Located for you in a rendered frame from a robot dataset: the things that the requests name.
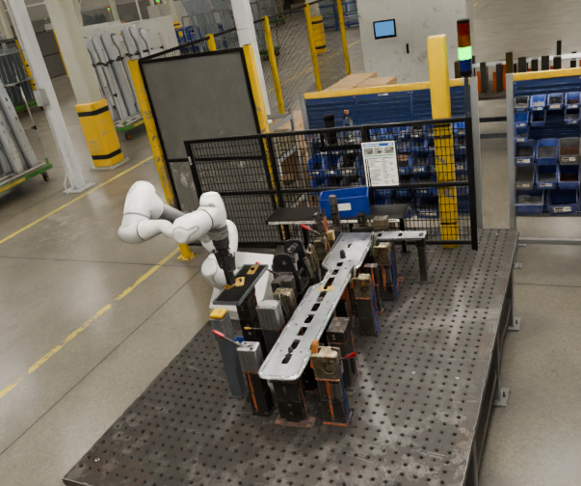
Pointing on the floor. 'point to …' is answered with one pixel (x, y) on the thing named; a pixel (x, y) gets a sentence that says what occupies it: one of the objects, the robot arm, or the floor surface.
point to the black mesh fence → (358, 183)
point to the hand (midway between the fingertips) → (229, 277)
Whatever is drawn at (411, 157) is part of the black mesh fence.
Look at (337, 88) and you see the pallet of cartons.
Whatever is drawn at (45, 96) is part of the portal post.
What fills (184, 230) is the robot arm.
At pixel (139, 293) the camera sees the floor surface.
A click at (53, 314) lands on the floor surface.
